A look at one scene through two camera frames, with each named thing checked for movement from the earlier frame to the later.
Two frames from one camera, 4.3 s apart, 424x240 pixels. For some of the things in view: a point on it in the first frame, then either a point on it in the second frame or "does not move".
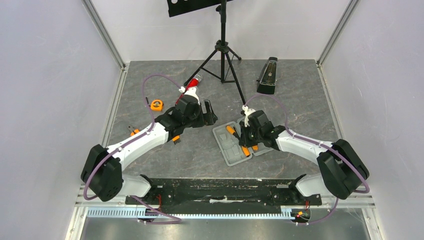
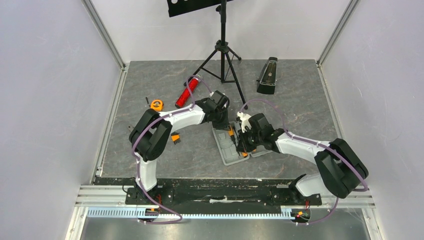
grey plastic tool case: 230,145 does not move
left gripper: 208,118 -> 225,124
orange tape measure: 156,105 does not move
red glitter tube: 193,82 does not move
